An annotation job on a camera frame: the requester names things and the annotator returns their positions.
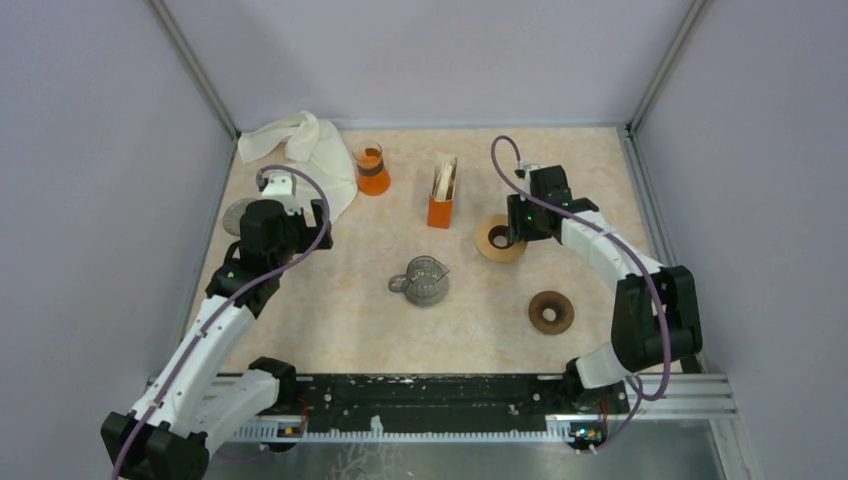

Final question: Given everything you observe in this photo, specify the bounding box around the orange coffee filter box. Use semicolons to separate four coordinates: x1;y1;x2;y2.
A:
426;152;458;229

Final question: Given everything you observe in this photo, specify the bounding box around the light wooden dripper ring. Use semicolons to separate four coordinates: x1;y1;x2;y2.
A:
474;214;529;265

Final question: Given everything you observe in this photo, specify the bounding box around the clear glass dripper cone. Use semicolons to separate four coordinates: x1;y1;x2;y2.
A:
221;198;257;238

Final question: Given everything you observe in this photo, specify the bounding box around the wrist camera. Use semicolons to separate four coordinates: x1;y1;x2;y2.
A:
514;161;542;180
261;172;300;214

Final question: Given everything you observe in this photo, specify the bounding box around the orange glass flask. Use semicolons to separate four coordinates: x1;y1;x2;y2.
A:
352;141;391;196

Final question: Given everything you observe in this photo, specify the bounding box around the dark wooden ring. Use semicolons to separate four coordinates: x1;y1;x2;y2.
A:
527;290;576;337

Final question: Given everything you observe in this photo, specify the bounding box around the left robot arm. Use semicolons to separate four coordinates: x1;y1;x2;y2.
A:
101;200;332;479

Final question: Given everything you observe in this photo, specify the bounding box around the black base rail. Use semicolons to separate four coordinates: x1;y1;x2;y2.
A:
264;374;602;434

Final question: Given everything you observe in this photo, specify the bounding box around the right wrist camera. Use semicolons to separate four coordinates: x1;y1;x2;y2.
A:
514;161;542;180

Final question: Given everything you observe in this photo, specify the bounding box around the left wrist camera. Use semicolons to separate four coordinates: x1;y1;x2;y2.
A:
261;172;300;214

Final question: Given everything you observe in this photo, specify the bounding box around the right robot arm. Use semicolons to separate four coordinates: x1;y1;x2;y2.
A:
507;165;703;412

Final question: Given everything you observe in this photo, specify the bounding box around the white cloth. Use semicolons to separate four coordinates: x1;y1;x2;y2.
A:
238;111;358;222

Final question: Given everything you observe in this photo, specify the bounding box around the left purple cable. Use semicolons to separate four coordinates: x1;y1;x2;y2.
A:
109;164;333;480

